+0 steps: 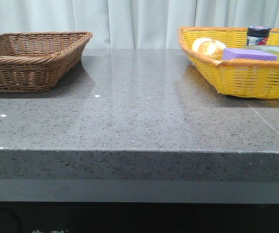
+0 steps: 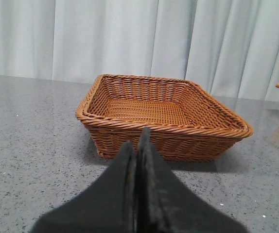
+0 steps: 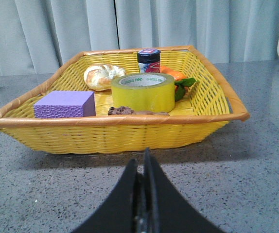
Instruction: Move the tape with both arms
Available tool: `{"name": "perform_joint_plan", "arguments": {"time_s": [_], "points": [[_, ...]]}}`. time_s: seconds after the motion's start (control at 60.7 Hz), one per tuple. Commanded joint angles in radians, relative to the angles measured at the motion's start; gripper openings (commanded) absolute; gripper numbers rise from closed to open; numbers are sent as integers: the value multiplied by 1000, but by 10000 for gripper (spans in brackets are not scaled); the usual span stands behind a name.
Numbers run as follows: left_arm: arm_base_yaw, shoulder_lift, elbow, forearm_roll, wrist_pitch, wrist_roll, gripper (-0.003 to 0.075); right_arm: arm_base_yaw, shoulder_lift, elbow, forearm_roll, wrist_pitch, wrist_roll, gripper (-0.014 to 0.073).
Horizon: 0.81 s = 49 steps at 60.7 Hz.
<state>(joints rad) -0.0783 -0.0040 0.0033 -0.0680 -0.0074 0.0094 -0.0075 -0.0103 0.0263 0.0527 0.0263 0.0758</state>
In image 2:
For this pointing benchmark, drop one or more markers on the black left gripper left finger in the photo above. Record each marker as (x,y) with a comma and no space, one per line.
(107,206)

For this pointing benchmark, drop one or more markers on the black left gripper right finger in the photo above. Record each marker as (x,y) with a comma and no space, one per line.
(166,205)

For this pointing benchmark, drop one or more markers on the brown wicker basket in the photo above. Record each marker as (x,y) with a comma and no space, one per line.
(186,123)

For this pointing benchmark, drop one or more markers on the white curtain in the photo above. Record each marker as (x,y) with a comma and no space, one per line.
(229,47)

